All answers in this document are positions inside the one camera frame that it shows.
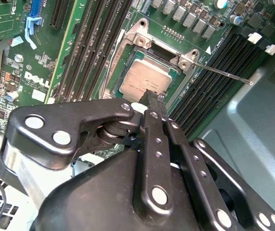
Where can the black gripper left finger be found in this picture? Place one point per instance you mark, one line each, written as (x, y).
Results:
(55, 127)

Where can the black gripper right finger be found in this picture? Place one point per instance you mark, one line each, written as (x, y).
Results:
(192, 168)

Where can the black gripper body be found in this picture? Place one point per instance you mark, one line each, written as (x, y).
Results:
(91, 204)

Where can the thin metal locking lever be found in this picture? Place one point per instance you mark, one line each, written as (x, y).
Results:
(224, 74)
(107, 72)

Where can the silver CPU chip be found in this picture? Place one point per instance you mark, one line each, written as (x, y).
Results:
(144, 77)

